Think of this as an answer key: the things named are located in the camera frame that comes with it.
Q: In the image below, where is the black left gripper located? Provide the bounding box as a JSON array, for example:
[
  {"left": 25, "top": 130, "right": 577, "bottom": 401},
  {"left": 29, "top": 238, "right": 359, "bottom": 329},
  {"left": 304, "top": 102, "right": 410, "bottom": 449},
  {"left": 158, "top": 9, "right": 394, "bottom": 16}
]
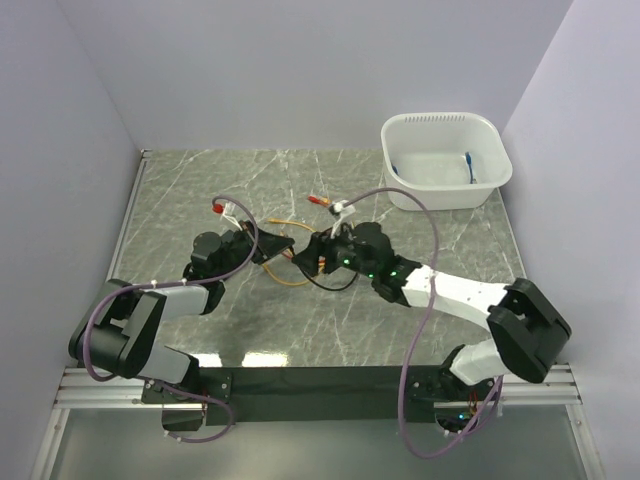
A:
[{"left": 214, "top": 220, "right": 295, "bottom": 280}]

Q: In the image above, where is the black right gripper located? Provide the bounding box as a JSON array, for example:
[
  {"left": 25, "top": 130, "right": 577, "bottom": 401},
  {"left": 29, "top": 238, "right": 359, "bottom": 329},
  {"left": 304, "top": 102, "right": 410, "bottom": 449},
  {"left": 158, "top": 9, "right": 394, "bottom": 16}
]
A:
[{"left": 292, "top": 219, "right": 378, "bottom": 279}]

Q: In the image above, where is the orange ethernet cable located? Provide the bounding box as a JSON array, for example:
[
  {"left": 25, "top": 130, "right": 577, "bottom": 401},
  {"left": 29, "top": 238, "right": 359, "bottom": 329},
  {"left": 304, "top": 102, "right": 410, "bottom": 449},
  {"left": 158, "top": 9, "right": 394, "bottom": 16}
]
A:
[{"left": 260, "top": 198, "right": 351, "bottom": 288}]

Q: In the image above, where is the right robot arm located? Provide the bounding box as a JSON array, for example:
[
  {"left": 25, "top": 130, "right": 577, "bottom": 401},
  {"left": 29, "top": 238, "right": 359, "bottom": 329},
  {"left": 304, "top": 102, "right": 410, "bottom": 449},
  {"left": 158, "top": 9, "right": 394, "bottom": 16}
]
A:
[{"left": 292, "top": 222, "right": 572, "bottom": 399}]

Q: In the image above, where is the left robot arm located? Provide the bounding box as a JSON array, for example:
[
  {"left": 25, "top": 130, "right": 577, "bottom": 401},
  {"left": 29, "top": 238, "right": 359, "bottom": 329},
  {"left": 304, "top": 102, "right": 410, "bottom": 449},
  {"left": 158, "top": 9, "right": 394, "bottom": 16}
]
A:
[{"left": 68, "top": 221, "right": 294, "bottom": 402}]

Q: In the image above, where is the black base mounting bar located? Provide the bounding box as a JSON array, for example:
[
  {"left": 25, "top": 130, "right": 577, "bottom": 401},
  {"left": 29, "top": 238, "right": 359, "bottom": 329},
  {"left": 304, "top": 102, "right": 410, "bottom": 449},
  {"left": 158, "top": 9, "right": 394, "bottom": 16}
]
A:
[{"left": 139, "top": 365, "right": 501, "bottom": 432}]

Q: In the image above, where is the white plastic basin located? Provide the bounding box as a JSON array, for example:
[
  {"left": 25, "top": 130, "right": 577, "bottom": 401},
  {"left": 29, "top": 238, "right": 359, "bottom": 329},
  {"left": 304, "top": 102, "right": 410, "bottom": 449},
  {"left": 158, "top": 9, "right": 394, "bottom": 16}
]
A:
[{"left": 380, "top": 112, "right": 513, "bottom": 211}]

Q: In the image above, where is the black power cable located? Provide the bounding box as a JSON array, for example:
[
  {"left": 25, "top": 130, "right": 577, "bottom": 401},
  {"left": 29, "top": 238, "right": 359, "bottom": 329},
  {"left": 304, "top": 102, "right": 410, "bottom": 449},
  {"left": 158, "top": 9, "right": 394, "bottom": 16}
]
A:
[{"left": 294, "top": 259, "right": 366, "bottom": 292}]

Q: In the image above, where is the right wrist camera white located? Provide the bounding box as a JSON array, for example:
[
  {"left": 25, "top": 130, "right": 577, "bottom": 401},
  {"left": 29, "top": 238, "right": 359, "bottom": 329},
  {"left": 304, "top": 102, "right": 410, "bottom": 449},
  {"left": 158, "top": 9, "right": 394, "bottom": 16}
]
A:
[{"left": 328, "top": 200, "right": 355, "bottom": 238}]

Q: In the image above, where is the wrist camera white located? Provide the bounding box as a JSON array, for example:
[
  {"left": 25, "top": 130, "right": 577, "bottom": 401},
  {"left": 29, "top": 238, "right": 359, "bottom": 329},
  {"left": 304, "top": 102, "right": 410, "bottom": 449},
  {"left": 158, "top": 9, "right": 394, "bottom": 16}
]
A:
[
  {"left": 212, "top": 199, "right": 241, "bottom": 229},
  {"left": 328, "top": 200, "right": 355, "bottom": 238}
]

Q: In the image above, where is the red ethernet cable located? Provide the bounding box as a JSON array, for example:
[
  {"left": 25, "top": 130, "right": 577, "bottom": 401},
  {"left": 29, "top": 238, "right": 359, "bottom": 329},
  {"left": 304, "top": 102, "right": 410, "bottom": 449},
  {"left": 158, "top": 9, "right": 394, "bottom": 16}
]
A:
[{"left": 279, "top": 195, "right": 331, "bottom": 266}]

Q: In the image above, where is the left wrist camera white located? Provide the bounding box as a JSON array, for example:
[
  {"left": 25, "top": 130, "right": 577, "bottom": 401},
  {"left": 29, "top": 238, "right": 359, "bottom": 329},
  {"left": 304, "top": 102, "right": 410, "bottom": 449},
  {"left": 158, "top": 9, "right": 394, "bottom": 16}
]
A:
[{"left": 212, "top": 199, "right": 241, "bottom": 229}]

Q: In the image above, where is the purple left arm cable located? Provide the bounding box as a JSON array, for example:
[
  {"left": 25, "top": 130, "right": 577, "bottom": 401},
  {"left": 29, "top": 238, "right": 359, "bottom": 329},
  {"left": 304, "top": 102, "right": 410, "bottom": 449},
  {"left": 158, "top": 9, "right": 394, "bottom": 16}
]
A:
[{"left": 82, "top": 195, "right": 261, "bottom": 445}]

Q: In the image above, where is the blue ethernet cable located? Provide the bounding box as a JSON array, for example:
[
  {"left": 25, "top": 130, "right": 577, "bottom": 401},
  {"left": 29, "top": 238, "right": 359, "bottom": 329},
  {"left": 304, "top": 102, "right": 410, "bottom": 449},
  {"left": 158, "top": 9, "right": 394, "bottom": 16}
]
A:
[{"left": 390, "top": 151, "right": 479, "bottom": 185}]

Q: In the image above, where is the aluminium frame rail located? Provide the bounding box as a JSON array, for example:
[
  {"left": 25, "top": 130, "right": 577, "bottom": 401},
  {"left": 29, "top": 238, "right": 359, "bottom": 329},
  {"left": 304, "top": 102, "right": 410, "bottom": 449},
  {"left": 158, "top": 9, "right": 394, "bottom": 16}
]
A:
[{"left": 53, "top": 364, "right": 583, "bottom": 410}]

